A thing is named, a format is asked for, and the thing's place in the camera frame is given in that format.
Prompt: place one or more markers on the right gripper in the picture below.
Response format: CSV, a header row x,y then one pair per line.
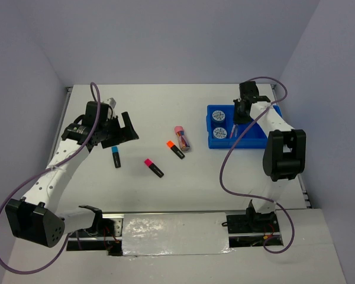
x,y
237,119

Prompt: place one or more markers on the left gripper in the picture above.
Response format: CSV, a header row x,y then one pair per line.
x,y
123,134

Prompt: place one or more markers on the blue cap black highlighter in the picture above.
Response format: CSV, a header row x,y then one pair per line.
x,y
116,157

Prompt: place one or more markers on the orange clear pen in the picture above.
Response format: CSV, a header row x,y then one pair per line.
x,y
232,131

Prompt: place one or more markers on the pink cap black highlighter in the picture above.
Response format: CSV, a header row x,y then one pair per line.
x,y
153,168

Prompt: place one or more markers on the orange cap black highlighter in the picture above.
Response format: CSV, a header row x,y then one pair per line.
x,y
175,149

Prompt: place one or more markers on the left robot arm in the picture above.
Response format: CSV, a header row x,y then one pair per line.
x,y
33,217

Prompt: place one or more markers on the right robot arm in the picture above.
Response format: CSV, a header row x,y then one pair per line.
x,y
283,158

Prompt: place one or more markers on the blue plastic sorting bin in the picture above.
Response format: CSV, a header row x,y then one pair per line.
x,y
255,138

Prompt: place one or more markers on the silver foil sheet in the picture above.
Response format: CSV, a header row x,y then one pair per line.
x,y
174,234

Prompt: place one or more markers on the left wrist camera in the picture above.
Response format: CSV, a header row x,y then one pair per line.
x,y
111,102

